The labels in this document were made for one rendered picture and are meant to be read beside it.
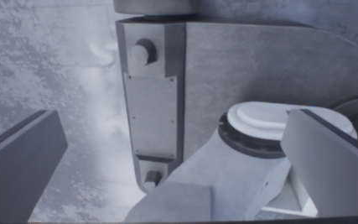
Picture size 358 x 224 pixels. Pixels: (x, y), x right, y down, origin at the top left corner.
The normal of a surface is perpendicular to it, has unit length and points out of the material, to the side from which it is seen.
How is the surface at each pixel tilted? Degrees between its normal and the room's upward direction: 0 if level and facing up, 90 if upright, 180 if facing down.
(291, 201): 90
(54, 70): 0
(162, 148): 0
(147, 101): 0
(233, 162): 90
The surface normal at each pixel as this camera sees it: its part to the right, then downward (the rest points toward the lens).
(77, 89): -0.18, 0.48
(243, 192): 0.01, -0.87
